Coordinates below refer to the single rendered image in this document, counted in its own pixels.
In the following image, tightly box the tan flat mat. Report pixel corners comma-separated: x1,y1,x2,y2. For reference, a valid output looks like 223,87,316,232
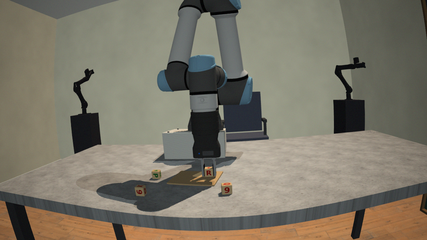
167,171,223,186

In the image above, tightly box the tan block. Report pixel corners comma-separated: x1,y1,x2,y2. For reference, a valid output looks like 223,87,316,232
151,170,161,179
135,185,147,196
221,182,232,195
204,167,214,177

